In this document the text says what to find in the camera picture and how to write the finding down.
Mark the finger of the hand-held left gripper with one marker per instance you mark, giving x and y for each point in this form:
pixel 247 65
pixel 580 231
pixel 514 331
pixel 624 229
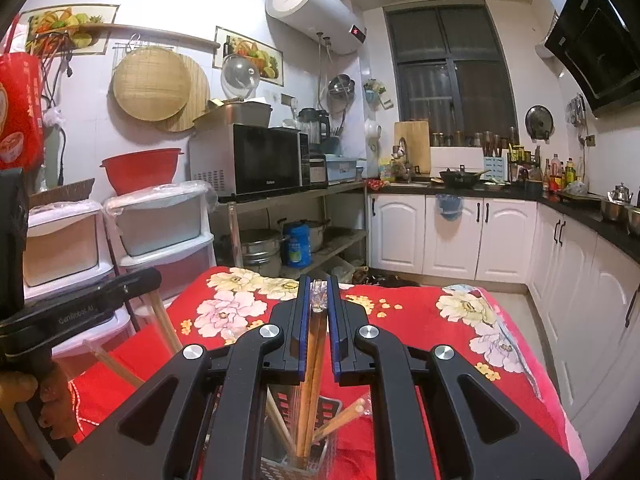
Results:
pixel 140 285

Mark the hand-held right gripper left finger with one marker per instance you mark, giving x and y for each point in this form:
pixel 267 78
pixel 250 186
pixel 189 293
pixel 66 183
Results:
pixel 299 327

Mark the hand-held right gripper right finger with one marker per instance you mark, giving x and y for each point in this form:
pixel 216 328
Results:
pixel 336 332

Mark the grey perforated utensil holder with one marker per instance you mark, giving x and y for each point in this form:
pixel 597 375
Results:
pixel 327 407

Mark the bunch of chopsticks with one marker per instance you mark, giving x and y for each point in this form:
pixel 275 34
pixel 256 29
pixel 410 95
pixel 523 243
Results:
pixel 345 416

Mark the person's left hand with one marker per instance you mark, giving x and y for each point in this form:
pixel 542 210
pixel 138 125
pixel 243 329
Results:
pixel 56 400

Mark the white plastic drawer tower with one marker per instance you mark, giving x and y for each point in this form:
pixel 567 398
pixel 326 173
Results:
pixel 60 250
pixel 160 225

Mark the brown shallow tray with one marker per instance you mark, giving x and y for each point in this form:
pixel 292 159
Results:
pixel 62 194

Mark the dark shoes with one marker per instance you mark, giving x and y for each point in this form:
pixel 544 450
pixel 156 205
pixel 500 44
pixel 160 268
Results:
pixel 385 279

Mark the blue canister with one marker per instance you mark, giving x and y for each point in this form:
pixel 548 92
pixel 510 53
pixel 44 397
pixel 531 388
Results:
pixel 296 245

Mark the steel steamer pot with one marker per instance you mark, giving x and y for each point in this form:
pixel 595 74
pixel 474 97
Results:
pixel 262 247

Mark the red floral tablecloth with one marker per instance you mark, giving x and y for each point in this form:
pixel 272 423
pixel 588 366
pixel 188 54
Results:
pixel 425 330

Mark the red plastic basin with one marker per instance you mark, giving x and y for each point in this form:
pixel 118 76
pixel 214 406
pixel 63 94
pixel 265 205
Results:
pixel 142 170

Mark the metal shelf rack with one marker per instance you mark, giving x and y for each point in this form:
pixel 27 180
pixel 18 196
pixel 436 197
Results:
pixel 345 210

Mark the red shopping bag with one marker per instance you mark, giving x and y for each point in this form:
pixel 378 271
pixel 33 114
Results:
pixel 20 110

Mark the black microwave oven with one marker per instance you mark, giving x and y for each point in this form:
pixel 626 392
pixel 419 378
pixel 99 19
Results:
pixel 250 160

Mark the blue hanging cloth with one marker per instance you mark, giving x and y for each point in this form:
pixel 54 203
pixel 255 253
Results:
pixel 448 207

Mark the steel faucet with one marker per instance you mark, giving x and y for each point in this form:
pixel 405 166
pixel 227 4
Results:
pixel 402 157

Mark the white base cabinets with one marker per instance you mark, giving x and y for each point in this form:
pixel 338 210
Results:
pixel 505 240

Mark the white kettle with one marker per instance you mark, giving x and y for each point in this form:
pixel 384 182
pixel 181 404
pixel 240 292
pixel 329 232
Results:
pixel 372 142

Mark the round bamboo board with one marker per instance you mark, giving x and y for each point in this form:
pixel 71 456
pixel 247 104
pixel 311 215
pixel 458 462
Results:
pixel 200 100

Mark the metal baking tray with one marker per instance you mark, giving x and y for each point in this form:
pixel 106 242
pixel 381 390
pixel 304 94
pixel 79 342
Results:
pixel 235 114

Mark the black wok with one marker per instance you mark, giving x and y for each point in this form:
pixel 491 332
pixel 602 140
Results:
pixel 462 177

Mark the black blender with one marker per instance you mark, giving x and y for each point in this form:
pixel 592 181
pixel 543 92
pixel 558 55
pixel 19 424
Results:
pixel 314 127

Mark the wooden cutting board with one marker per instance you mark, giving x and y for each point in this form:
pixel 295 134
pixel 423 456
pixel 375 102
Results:
pixel 413 145

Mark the round bamboo tray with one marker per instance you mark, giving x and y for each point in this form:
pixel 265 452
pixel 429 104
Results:
pixel 152 82

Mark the black kitchen countertop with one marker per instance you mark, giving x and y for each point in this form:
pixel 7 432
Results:
pixel 500 191

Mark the blue knife holder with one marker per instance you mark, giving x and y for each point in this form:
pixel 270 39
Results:
pixel 496 169

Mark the glass pot lid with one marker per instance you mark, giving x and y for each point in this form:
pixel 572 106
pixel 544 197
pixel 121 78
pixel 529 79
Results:
pixel 241 77

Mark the hanging steel colander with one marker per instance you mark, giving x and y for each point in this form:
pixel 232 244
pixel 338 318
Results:
pixel 341 91

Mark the row of condiment bottles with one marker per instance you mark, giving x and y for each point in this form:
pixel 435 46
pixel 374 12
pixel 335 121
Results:
pixel 562 175

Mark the dark kitchen window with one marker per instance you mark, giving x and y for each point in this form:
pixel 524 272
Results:
pixel 450 70

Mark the steel pot lid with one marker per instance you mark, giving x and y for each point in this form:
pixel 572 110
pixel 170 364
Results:
pixel 539 122

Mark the steel mixing bowls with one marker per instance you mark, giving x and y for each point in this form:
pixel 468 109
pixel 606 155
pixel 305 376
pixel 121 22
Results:
pixel 620 215

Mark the steel teapot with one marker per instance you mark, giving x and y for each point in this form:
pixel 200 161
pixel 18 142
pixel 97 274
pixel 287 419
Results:
pixel 620 194

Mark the white water heater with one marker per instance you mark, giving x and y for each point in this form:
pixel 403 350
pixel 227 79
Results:
pixel 310 10

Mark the hanging strainer ladles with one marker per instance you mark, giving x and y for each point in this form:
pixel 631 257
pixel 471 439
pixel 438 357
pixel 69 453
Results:
pixel 577 110

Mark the black range hood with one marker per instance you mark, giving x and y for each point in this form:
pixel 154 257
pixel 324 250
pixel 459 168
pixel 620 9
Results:
pixel 595 40

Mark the fruit wall picture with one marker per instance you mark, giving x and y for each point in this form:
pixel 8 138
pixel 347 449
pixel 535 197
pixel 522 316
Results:
pixel 250 50
pixel 65 27

